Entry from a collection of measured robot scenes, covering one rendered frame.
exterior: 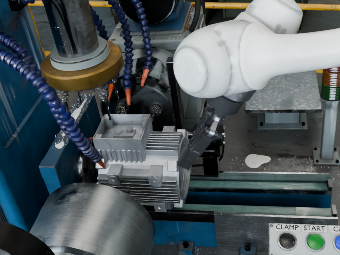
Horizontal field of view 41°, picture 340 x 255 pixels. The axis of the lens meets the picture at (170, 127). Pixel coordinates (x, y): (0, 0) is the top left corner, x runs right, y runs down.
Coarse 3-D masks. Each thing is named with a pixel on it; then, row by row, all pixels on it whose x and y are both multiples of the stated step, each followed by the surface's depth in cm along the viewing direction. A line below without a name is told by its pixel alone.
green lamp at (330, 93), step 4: (324, 84) 126; (324, 88) 126; (328, 88) 125; (332, 88) 125; (336, 88) 125; (324, 92) 127; (328, 92) 126; (332, 92) 125; (336, 92) 125; (324, 96) 128; (328, 96) 127; (332, 96) 126; (336, 96) 126
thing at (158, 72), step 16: (144, 48) 138; (160, 48) 141; (144, 64) 130; (160, 64) 132; (160, 80) 126; (112, 96) 131; (144, 96) 129; (160, 96) 128; (112, 112) 134; (128, 112) 133; (144, 112) 132; (160, 112) 128; (160, 128) 134
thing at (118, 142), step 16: (112, 128) 115; (128, 128) 111; (144, 128) 108; (96, 144) 108; (112, 144) 107; (128, 144) 106; (144, 144) 108; (112, 160) 110; (128, 160) 109; (144, 160) 108
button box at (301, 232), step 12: (276, 228) 88; (288, 228) 87; (300, 228) 87; (312, 228) 86; (324, 228) 86; (336, 228) 86; (276, 240) 87; (300, 240) 86; (324, 240) 85; (276, 252) 85; (288, 252) 85; (300, 252) 85; (312, 252) 84; (324, 252) 84; (336, 252) 84
